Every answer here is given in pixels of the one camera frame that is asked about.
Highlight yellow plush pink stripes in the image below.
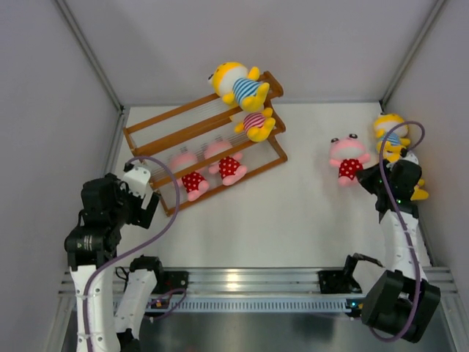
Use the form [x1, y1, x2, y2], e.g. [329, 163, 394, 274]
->
[230, 107, 276, 142]
[410, 178, 429, 201]

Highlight pink polka plush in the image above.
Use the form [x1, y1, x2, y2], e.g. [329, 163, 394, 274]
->
[329, 133, 371, 186]
[169, 152, 210, 202]

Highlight pink plush polka dots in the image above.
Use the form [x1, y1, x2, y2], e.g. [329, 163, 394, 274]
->
[204, 140, 248, 186]

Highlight yellow plush blue stripes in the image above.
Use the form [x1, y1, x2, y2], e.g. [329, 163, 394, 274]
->
[207, 62, 270, 112]

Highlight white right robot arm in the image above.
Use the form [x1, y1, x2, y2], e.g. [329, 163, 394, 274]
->
[357, 159, 440, 343]

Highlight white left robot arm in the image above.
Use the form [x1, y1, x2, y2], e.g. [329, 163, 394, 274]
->
[64, 166, 166, 351]

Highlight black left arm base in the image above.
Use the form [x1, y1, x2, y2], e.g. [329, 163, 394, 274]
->
[152, 270, 189, 294]

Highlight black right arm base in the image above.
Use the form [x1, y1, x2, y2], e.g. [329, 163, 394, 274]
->
[318, 270, 363, 294]

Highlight wooden toy shelf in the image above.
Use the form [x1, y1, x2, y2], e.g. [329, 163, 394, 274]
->
[123, 71, 288, 216]

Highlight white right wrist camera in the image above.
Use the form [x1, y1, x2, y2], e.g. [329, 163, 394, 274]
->
[400, 150, 419, 165]

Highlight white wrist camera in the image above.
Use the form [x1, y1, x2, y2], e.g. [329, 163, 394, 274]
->
[400, 150, 419, 165]
[122, 163, 152, 208]

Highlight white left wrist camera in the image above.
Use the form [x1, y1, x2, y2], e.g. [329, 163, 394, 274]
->
[122, 163, 152, 208]

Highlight aluminium rail frame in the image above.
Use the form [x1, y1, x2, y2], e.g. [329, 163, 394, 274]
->
[58, 262, 458, 297]

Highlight white slotted cable duct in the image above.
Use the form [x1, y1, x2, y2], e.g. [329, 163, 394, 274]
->
[109, 296, 349, 313]

